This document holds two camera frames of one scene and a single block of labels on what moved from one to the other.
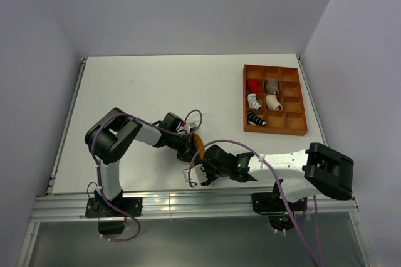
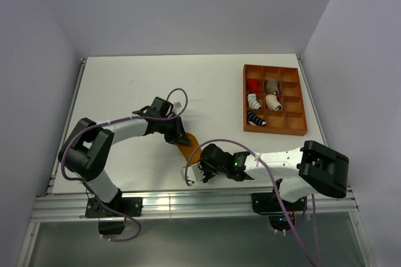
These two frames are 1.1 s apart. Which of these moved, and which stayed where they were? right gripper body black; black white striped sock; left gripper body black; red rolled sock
Moved: left gripper body black
Stayed: right gripper body black; black white striped sock; red rolled sock
